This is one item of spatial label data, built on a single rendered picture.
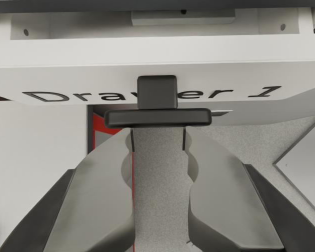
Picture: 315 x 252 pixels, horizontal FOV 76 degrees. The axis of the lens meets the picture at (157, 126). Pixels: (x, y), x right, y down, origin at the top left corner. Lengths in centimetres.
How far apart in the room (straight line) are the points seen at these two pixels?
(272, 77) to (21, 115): 31
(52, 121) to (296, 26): 30
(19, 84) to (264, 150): 111
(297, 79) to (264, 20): 9
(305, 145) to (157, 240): 88
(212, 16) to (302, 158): 107
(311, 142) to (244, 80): 111
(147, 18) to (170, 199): 94
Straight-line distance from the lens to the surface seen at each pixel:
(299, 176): 124
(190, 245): 115
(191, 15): 24
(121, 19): 25
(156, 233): 113
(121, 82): 16
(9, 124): 35
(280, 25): 23
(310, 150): 127
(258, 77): 17
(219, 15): 25
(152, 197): 108
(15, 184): 35
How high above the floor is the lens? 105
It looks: 84 degrees down
